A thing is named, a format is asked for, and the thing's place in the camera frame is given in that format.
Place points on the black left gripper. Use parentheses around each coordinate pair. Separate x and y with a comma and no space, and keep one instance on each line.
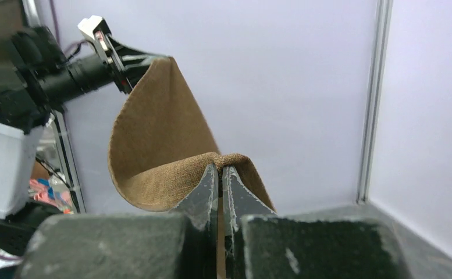
(124,66)

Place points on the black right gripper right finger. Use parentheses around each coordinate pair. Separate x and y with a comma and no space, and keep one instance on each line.
(238,200)

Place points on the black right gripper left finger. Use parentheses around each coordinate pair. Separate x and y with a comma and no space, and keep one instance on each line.
(201,204)

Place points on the brown cloth napkin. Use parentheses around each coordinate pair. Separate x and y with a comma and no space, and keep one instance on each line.
(159,148)

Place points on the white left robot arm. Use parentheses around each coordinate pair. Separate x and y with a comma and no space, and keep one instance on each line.
(48,80)

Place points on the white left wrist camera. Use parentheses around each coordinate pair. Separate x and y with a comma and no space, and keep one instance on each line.
(94,29)

